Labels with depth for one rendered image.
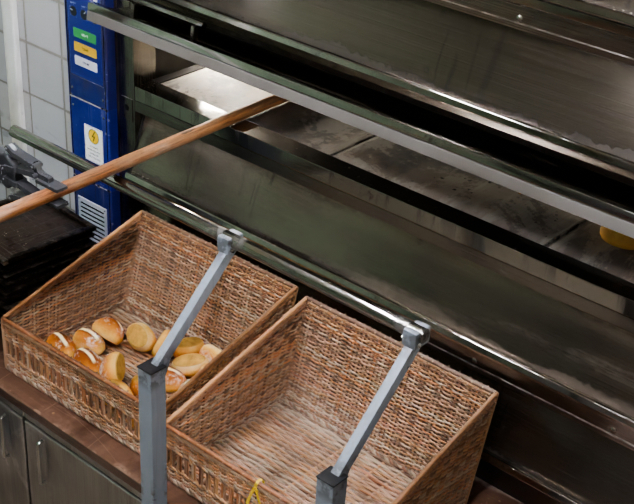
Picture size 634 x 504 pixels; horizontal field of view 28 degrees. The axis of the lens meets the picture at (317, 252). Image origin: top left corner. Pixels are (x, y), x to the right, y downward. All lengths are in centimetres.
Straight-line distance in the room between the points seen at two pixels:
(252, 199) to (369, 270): 38
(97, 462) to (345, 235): 77
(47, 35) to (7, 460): 112
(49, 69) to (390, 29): 121
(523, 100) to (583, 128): 14
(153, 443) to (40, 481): 61
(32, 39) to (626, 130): 179
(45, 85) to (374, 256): 117
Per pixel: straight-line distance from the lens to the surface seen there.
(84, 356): 314
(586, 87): 238
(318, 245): 292
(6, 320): 313
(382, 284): 282
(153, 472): 269
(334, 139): 297
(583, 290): 252
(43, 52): 352
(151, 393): 256
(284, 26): 278
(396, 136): 247
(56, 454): 310
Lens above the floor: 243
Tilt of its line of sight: 30 degrees down
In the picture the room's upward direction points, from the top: 3 degrees clockwise
